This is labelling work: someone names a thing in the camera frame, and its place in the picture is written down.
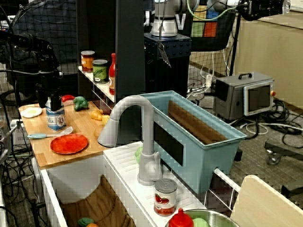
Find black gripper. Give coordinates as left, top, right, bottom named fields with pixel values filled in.
left=35, top=70, right=64, bottom=112

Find white blue milk box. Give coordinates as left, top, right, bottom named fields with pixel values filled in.
left=45, top=96, right=67, bottom=132

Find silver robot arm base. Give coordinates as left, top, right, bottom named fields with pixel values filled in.
left=150, top=0, right=186, bottom=38

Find black device on arm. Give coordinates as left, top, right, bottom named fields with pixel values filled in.
left=237, top=0, right=291, bottom=22

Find white labelled power box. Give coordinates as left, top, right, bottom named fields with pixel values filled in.
left=10, top=119, right=33, bottom=145

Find gray control box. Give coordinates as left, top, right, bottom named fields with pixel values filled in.
left=213, top=72, right=275, bottom=121

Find red toy pepper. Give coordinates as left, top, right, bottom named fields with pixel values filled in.
left=61, top=95, right=75, bottom=106

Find small white plate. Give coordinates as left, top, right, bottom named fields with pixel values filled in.
left=20, top=106, right=42, bottom=118

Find green toy broccoli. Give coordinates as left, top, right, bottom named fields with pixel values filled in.
left=72, top=96, right=89, bottom=112

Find orange plate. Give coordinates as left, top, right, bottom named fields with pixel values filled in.
left=49, top=133, right=89, bottom=155

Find wooden counter board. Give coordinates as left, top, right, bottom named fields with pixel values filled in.
left=18, top=101, right=112, bottom=169

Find white shelf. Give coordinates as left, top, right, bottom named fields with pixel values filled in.
left=78, top=65, right=117, bottom=114

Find orange label can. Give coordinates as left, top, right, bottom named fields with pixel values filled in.
left=80, top=50, right=96, bottom=73

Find green label can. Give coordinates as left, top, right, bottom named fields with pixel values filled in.
left=92, top=59, right=109, bottom=85

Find tall red sauce bottle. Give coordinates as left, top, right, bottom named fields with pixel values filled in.
left=108, top=52, right=117, bottom=96

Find black back panel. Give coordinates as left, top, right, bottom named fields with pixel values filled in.
left=76, top=0, right=146, bottom=145

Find light green toy vegetable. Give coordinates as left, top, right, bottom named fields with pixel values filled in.
left=134, top=147, right=144, bottom=164

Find gray toy faucet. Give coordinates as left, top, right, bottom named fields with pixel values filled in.
left=97, top=95, right=163, bottom=186

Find white toy sink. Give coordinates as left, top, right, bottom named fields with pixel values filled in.
left=35, top=141, right=207, bottom=227

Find brown cloth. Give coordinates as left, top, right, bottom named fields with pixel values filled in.
left=61, top=174, right=136, bottom=227

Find hanging metal spatula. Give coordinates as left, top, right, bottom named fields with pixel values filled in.
left=157, top=0, right=172, bottom=69

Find dark green toy vegetable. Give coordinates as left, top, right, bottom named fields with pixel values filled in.
left=78, top=217, right=95, bottom=227

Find tomato print can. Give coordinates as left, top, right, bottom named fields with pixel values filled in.
left=153, top=178, right=178, bottom=217

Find light blue plastic bin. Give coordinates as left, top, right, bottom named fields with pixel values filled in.
left=138, top=90, right=248, bottom=195

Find banner with coloured squares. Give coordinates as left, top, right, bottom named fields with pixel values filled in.
left=188, top=4, right=235, bottom=52

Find red bottle cap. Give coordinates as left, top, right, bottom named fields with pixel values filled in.
left=168, top=208, right=195, bottom=227

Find light green toy in bowl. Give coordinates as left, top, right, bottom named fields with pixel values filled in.
left=192, top=218, right=210, bottom=227

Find black stand pole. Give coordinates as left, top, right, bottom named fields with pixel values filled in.
left=229, top=13, right=242, bottom=77

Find metal bowl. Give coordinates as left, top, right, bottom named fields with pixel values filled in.
left=164, top=209, right=240, bottom=227

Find gray teach pendant screen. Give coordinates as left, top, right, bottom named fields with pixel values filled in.
left=243, top=81, right=276, bottom=117

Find beige cardboard partition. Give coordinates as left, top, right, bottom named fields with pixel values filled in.
left=232, top=9, right=303, bottom=107

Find black wheeled cart base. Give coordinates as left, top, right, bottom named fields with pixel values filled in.
left=264, top=139, right=303, bottom=166

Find light wooden board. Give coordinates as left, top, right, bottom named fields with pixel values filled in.
left=230, top=175, right=303, bottom=227

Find spatula with light blue handle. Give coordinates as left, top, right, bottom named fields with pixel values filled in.
left=27, top=126, right=74, bottom=140

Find dark blue pedestal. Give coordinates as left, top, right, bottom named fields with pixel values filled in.
left=143, top=33, right=192, bottom=96

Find green cable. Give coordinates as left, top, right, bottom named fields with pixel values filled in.
left=186, top=0, right=239, bottom=20

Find white wire rack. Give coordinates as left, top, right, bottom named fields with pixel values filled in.
left=203, top=166, right=241, bottom=211

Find black floor cables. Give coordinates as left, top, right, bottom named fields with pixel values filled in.
left=257, top=98, right=303, bottom=148

